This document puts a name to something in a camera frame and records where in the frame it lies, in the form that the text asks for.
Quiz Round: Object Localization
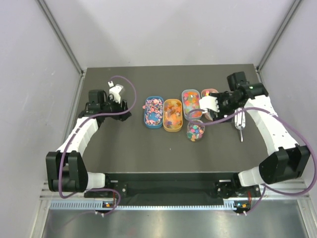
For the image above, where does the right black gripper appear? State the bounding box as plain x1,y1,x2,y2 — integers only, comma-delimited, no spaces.
212,93,241,123

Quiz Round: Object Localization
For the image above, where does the clear plastic jar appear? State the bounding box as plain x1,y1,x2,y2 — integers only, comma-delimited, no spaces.
186,121,205,142

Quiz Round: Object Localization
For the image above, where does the clear round jar lid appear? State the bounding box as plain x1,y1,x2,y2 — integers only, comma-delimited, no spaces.
205,109,217,121

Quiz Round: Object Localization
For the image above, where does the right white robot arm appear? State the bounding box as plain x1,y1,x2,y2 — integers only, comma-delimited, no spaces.
217,72,311,196

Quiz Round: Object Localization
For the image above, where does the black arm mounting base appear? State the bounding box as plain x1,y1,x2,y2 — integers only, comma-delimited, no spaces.
83,180,262,199

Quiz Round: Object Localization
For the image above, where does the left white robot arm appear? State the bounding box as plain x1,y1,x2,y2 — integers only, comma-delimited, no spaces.
46,84,131,197

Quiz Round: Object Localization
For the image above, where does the pink tray of star candies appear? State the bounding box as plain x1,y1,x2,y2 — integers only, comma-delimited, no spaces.
201,88,218,98

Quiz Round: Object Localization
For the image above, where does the yellow tray of popsicle candies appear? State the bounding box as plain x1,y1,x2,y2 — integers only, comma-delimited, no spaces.
163,99,183,132

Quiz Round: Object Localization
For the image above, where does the light blue tray of gummies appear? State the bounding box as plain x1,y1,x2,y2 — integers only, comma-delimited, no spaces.
182,89,203,120

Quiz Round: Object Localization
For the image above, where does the blue tray of lollipops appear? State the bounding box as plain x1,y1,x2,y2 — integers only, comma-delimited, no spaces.
144,96,164,129

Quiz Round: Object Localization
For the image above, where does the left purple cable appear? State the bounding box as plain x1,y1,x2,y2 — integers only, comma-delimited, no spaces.
59,75,137,216

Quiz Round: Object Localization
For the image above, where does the purple cable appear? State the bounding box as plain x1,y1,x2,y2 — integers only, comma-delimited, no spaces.
59,75,137,216
187,108,317,216

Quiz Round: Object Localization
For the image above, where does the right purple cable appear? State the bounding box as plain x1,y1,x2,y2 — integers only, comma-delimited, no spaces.
187,108,317,216

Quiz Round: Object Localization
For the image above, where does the grey slotted cable duct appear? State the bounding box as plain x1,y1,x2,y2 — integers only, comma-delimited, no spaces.
49,200,251,211

